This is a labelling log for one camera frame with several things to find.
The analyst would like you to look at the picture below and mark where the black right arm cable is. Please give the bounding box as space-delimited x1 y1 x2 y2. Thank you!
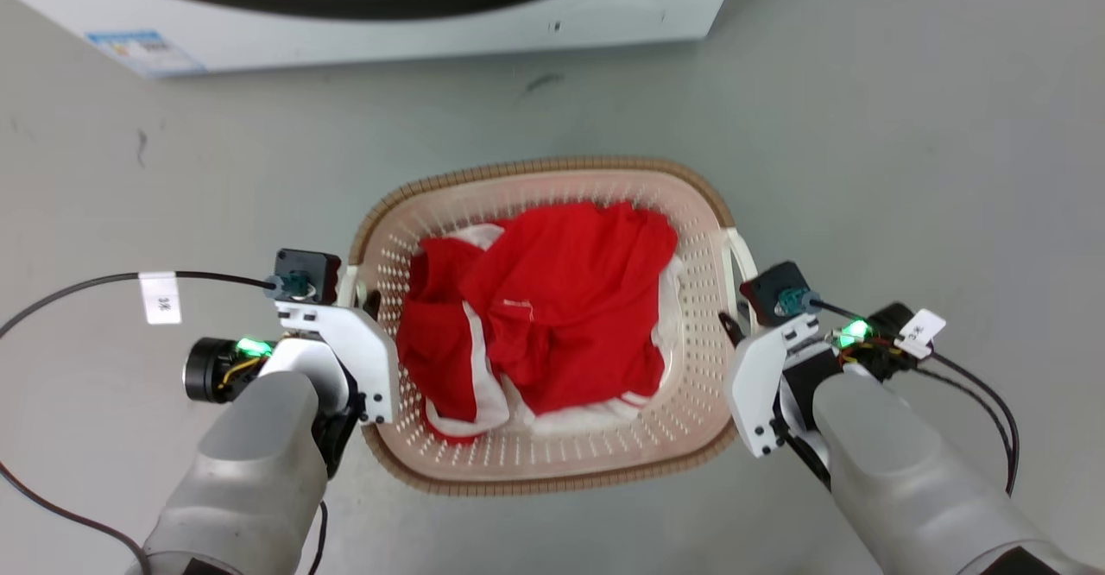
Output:
816 299 1021 498

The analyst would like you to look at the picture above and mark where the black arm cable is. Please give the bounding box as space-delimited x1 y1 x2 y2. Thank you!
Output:
0 270 279 575
816 299 1021 498

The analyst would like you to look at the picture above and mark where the white cable tag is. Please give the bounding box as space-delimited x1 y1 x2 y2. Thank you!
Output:
139 271 183 326
894 308 947 361

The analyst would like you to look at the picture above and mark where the white right cable tag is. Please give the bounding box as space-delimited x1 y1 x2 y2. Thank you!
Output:
894 308 947 361

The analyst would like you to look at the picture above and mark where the white left cable tag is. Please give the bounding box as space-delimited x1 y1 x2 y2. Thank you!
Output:
139 271 183 326

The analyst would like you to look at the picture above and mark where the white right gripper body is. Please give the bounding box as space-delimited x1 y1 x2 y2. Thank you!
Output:
727 313 821 459

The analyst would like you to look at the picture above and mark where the white washing machine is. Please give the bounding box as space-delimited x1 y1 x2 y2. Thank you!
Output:
0 0 748 80

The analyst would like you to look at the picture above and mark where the blue energy label sticker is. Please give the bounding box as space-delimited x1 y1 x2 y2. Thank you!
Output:
85 29 207 79

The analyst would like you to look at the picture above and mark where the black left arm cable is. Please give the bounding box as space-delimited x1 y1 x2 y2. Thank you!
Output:
0 270 279 575

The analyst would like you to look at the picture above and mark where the beige perforated laundry basket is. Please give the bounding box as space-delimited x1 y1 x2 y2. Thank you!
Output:
347 156 762 497

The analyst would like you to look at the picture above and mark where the red garment with white trim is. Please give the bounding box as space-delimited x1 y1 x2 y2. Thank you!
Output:
395 200 689 445

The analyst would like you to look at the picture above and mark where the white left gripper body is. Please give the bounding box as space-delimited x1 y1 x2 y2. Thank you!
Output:
276 302 401 426

